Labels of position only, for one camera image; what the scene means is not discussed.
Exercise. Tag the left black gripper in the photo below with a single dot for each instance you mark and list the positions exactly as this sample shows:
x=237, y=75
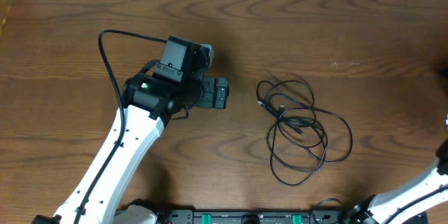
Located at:
x=213, y=99

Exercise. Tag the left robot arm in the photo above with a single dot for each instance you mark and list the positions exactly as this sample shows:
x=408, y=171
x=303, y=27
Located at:
x=146, y=103

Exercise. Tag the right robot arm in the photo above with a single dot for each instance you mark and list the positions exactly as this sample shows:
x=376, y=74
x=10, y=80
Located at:
x=401, y=204

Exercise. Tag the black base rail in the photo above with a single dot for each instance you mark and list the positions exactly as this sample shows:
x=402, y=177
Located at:
x=245, y=217

